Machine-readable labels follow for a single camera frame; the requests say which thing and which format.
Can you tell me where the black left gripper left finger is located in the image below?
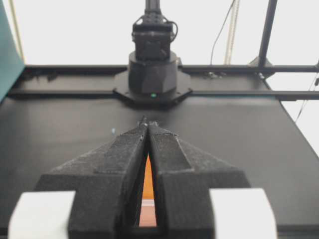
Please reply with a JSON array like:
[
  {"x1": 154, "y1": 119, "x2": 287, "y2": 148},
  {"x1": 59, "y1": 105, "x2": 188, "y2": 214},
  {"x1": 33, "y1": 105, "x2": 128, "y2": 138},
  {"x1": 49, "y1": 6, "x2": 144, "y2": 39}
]
[{"x1": 8, "y1": 115, "x2": 149, "y2": 239}]

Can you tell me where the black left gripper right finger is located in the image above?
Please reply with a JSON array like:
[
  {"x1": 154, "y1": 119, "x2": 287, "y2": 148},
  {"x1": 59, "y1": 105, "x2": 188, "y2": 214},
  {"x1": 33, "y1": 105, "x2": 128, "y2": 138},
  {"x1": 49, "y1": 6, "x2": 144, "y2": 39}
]
[{"x1": 147, "y1": 121, "x2": 278, "y2": 239}]

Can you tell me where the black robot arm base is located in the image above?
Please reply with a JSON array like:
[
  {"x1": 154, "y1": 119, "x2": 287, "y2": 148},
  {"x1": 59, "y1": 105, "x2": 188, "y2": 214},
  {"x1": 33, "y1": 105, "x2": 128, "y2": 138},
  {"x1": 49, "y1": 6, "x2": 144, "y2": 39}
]
[{"x1": 113, "y1": 0, "x2": 192, "y2": 105}]

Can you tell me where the orange towel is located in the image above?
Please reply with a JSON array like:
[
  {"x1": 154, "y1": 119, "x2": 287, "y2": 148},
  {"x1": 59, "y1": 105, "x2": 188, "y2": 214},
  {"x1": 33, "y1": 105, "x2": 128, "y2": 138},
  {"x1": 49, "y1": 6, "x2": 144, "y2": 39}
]
[{"x1": 139, "y1": 156, "x2": 157, "y2": 227}]

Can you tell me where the teal panel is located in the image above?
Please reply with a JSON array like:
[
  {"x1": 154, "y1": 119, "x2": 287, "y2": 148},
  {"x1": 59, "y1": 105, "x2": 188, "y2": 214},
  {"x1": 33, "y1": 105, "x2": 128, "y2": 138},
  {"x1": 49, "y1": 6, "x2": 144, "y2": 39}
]
[{"x1": 0, "y1": 1, "x2": 25, "y2": 101}]

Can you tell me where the black metal frame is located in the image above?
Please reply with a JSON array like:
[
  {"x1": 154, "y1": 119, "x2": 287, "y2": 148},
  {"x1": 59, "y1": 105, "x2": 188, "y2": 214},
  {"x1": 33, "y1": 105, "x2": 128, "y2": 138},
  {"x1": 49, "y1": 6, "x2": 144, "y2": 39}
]
[{"x1": 6, "y1": 0, "x2": 319, "y2": 108}]

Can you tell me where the black hanging cable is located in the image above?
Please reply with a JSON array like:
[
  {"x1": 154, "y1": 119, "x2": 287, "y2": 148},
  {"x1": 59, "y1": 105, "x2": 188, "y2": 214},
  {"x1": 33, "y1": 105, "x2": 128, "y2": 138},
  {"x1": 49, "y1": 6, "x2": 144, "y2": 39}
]
[{"x1": 210, "y1": 0, "x2": 236, "y2": 66}]

